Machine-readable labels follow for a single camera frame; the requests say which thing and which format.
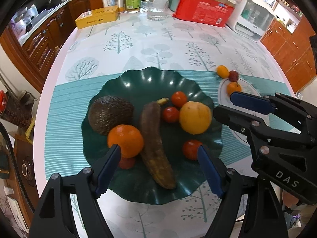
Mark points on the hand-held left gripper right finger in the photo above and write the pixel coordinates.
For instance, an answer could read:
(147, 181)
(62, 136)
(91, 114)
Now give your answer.
(209, 171)

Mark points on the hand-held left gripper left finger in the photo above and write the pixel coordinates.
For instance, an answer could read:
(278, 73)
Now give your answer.
(109, 171)

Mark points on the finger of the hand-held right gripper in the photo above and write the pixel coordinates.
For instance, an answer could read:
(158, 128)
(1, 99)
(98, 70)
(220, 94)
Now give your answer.
(250, 101)
(235, 119)

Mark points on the red cherry tomato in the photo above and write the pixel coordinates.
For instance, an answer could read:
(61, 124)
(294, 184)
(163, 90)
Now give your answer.
(126, 163)
(192, 149)
(171, 114)
(179, 98)

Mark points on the small orange kumquat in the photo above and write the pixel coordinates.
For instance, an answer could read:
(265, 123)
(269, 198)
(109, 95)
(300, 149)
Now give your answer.
(234, 88)
(223, 71)

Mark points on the large orange mandarin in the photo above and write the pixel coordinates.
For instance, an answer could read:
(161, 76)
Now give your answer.
(126, 140)

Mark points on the yellow round citrus fruit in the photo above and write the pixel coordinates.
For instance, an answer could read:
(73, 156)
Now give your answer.
(195, 117)

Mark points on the brown overripe banana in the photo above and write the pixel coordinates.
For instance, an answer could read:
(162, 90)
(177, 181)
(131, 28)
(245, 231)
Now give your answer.
(154, 143)

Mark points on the dark avocado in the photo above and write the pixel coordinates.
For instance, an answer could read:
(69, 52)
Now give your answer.
(110, 114)

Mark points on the dark green scalloped plate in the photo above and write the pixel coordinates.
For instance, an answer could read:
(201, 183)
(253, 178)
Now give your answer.
(148, 89)

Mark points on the dark red jujube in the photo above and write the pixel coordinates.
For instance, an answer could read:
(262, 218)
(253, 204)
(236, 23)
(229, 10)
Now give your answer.
(233, 75)

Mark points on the wooden sideboard cabinet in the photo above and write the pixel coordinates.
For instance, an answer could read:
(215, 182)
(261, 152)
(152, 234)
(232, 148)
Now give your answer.
(289, 52)

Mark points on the white countertop appliance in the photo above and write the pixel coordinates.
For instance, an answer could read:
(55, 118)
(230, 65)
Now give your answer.
(252, 14)

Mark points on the red paper cup package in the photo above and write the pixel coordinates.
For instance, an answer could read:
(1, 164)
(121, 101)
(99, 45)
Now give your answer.
(205, 11)

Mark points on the tree print tablecloth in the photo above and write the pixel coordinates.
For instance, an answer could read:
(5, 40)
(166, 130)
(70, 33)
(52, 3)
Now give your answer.
(161, 47)

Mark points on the dark woven basket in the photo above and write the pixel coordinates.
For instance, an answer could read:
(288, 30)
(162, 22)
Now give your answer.
(17, 111)

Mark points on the red lid container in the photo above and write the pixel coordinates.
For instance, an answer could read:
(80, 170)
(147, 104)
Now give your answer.
(2, 103)

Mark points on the clear drinking glass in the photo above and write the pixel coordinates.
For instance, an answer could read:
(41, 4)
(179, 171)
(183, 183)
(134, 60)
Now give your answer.
(158, 11)

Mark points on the wooden kitchen cabinet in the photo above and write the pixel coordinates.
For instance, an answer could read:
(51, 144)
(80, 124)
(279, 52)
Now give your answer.
(37, 44)

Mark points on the yellow tin box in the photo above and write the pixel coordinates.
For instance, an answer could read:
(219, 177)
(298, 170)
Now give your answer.
(96, 17)

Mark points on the small gold can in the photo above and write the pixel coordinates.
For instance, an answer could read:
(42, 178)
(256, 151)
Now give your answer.
(119, 2)

